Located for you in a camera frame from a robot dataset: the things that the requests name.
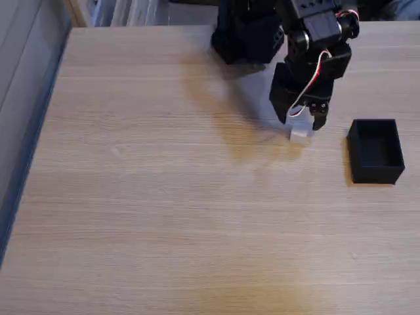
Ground white cube block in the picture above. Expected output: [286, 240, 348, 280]
[285, 113, 313, 144]

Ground white stacked panels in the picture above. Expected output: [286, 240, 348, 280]
[91, 0, 171, 28]

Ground light wooden frame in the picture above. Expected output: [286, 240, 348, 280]
[62, 0, 92, 28]

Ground black open box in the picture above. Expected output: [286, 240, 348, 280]
[346, 118, 406, 185]

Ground white and red servo cable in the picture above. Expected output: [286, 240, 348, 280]
[287, 49, 333, 119]

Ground black background object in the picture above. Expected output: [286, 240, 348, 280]
[356, 0, 398, 22]

